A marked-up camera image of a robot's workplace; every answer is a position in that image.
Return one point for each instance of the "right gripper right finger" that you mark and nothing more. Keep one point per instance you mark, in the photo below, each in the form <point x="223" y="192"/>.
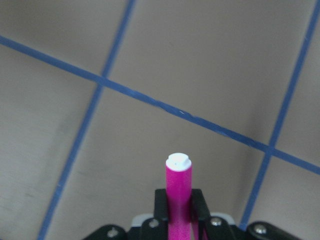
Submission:
<point x="205" y="226"/>

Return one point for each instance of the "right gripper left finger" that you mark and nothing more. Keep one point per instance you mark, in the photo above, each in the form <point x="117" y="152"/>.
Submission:
<point x="156" y="227"/>

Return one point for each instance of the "pink pen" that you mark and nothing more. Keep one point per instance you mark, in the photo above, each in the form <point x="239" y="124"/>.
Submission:
<point x="178" y="169"/>

